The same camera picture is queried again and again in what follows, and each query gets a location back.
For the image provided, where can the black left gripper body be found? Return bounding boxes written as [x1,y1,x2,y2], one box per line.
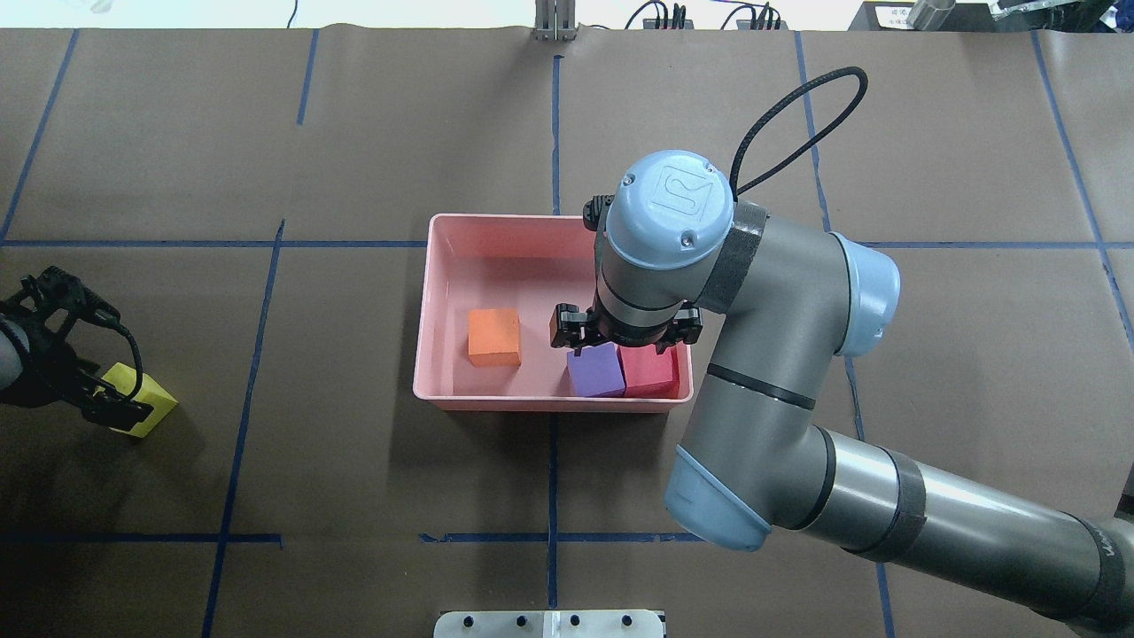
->
[3,266,122,408]

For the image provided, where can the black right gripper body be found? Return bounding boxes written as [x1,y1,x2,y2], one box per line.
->
[549,303,703,350]

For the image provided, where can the yellow foam block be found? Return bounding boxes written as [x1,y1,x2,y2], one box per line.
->
[101,361,179,440]

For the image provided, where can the purple foam block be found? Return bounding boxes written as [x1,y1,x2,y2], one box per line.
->
[564,343,626,397]

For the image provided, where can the orange foam block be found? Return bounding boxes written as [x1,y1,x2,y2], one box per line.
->
[467,307,522,368]

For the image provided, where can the red foam block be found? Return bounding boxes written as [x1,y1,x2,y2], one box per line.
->
[617,344,680,399]

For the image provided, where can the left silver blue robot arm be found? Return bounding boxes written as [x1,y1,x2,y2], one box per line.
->
[1,266,154,432]

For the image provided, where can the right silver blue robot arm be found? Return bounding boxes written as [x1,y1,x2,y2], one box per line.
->
[549,150,1131,637]

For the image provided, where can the pink plastic bin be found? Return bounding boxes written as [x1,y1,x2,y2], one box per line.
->
[413,214,695,412]

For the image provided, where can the black orange connector box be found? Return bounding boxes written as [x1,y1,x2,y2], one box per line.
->
[625,1,694,31]
[729,3,785,31]

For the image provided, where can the metal cup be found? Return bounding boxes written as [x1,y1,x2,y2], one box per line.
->
[905,0,957,32]

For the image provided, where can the aluminium frame post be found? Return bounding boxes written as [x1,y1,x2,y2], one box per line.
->
[532,0,578,42]

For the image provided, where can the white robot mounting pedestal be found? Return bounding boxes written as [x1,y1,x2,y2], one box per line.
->
[433,609,668,637]

